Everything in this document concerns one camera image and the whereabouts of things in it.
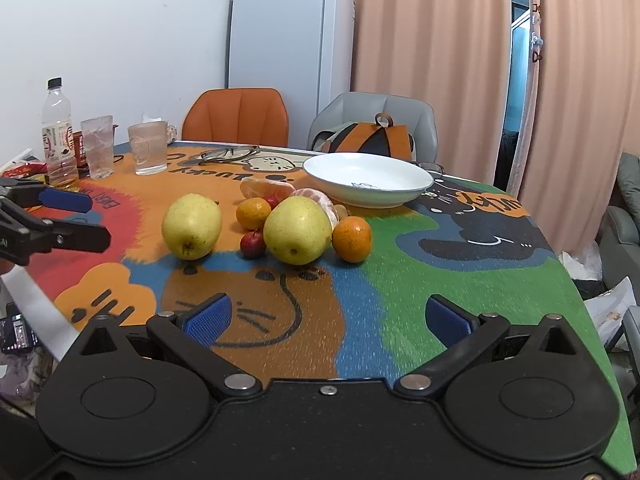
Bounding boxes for yellow pear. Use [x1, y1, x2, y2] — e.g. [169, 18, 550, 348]
[160, 193, 222, 261]
[262, 196, 332, 266]

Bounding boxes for red snack packet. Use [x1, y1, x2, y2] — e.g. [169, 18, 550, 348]
[1, 157, 48, 179]

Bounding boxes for plastic drink bottle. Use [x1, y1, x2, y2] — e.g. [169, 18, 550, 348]
[41, 77, 79, 191]

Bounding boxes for clear ribbed glass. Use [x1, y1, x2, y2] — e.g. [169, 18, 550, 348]
[80, 115, 114, 180]

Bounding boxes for front red cherry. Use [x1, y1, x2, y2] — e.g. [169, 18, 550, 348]
[240, 230, 267, 259]

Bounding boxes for red cherry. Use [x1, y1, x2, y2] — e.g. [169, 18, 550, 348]
[265, 195, 280, 209]
[240, 230, 267, 259]

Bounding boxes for phone on stand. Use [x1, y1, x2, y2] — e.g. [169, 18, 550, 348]
[0, 302, 39, 354]

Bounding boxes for clear glass mug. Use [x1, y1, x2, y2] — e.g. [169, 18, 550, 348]
[128, 120, 169, 176]

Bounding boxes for small orange mandarin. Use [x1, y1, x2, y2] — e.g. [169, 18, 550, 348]
[235, 197, 271, 231]

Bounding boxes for colourful cartoon table mat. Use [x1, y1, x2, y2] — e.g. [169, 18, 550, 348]
[24, 140, 637, 476]

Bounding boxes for back red cherry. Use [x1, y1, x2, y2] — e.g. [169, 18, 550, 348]
[265, 195, 280, 209]

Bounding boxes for peeled mandarin half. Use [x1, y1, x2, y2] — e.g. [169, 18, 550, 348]
[240, 177, 296, 202]

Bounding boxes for white plastic bag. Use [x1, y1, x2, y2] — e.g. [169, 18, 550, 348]
[584, 278, 636, 351]

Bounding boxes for right orange mandarin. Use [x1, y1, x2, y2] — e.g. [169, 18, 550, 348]
[332, 216, 372, 264]

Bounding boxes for black rimmed eyeglasses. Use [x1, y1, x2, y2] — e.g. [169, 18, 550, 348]
[198, 145, 260, 165]

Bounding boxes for peeled mandarin segments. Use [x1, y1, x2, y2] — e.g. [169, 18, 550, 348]
[292, 188, 349, 228]

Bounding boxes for white ceramic bowl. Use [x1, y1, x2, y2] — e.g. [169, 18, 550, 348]
[303, 153, 434, 209]

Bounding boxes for grey sofa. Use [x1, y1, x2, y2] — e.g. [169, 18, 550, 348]
[598, 153, 640, 298]

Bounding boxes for orange chair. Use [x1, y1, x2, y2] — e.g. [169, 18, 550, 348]
[181, 88, 288, 148]

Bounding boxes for orange black backpack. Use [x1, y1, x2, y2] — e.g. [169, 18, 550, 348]
[311, 113, 416, 162]

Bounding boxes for grey chair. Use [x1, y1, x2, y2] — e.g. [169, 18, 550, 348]
[307, 91, 438, 162]

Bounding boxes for right pink curtain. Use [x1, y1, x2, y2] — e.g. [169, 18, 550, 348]
[520, 0, 639, 252]

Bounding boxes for pink curtain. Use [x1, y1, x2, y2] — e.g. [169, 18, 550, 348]
[352, 0, 511, 183]
[520, 0, 639, 252]

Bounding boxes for white refrigerator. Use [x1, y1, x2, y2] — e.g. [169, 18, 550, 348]
[228, 0, 356, 148]

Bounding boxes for left pink curtain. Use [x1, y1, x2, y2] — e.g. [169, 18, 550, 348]
[352, 0, 511, 183]

